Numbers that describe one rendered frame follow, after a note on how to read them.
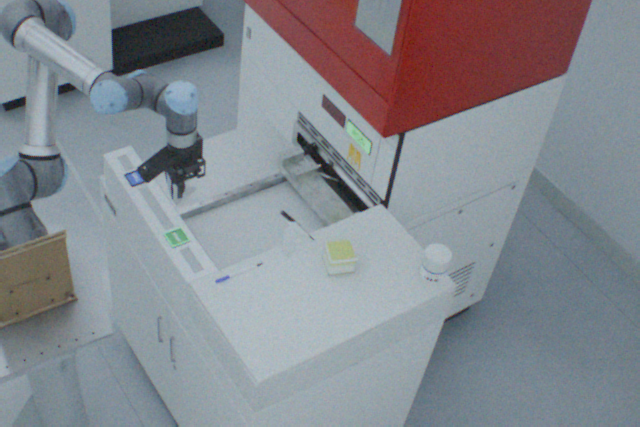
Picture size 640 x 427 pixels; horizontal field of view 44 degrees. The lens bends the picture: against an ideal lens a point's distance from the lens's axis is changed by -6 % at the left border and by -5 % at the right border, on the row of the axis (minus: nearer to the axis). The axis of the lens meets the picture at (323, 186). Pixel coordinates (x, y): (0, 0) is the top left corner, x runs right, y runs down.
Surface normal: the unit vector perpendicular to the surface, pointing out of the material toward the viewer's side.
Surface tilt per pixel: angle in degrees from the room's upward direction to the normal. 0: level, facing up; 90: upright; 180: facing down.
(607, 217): 90
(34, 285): 90
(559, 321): 0
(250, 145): 0
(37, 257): 90
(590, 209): 90
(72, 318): 0
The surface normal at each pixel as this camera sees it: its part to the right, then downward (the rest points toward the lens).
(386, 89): -0.83, 0.32
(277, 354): 0.11, -0.72
